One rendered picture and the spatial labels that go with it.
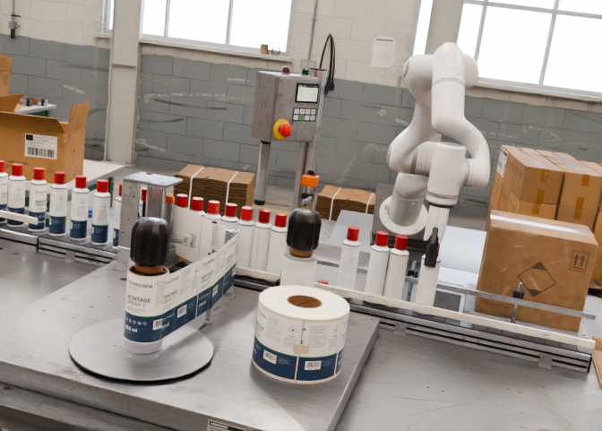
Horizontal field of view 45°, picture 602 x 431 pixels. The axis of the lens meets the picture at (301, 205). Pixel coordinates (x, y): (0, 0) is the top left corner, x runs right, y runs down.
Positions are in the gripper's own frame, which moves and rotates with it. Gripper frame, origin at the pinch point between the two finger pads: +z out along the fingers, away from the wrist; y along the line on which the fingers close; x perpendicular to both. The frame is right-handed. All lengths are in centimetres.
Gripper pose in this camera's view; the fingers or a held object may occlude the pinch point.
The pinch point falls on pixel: (431, 257)
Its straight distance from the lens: 201.1
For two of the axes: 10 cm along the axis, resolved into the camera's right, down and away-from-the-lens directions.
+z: -1.2, 9.6, 2.3
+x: 9.6, 1.7, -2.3
